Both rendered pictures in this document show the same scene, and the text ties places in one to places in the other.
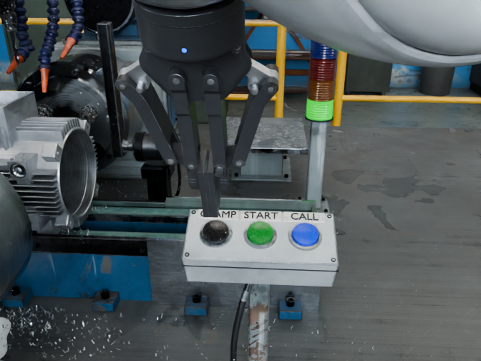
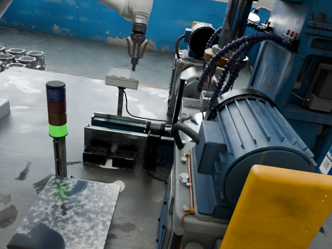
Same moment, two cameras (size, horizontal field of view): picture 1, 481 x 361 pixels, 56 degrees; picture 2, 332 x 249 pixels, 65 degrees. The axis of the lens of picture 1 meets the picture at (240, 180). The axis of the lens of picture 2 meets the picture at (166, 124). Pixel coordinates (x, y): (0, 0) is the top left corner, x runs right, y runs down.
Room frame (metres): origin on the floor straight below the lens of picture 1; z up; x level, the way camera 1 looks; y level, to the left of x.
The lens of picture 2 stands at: (1.78, 0.11, 1.55)
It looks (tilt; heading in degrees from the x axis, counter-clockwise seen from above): 29 degrees down; 174
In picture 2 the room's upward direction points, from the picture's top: 10 degrees clockwise
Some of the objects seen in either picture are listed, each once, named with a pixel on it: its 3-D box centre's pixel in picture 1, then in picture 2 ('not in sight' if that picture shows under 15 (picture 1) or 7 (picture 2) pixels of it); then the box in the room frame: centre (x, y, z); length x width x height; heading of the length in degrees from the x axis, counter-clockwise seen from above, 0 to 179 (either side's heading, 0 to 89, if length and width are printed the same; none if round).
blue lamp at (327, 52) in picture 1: (324, 46); (56, 92); (0.99, -0.18, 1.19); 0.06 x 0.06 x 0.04
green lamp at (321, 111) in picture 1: (319, 108); (58, 127); (0.99, -0.18, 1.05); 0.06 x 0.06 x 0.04
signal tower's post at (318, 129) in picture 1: (318, 127); (59, 138); (0.99, -0.18, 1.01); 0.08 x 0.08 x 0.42; 86
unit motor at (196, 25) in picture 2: not in sight; (192, 56); (0.09, 0.39, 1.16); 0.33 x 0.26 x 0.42; 176
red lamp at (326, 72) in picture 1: (323, 67); (57, 104); (0.99, -0.18, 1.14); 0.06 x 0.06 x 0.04
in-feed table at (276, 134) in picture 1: (262, 150); (73, 224); (1.23, -0.06, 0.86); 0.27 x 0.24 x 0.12; 176
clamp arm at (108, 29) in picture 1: (113, 92); (177, 107); (0.85, 0.24, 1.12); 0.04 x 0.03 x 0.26; 86
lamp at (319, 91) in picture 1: (321, 88); (57, 116); (0.99, -0.18, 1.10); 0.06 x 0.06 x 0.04
